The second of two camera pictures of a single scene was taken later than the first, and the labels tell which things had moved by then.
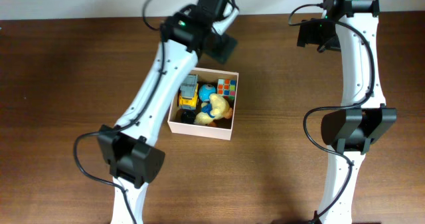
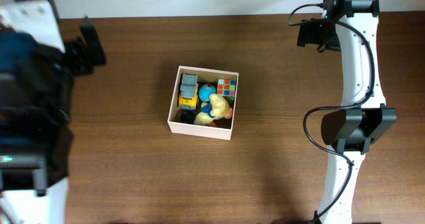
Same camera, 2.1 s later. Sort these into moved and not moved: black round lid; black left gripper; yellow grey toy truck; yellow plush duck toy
Moved: black left gripper
Not moved: yellow plush duck toy; black round lid; yellow grey toy truck
